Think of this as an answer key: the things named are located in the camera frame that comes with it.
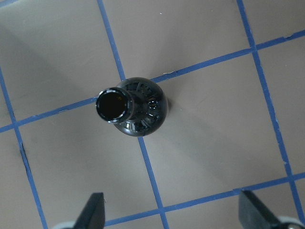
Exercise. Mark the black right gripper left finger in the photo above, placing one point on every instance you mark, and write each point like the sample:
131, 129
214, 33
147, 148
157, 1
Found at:
93, 214

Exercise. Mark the dark wine bottle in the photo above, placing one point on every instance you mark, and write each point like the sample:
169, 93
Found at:
136, 106

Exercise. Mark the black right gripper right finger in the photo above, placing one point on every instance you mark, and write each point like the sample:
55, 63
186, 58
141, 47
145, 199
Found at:
254, 214

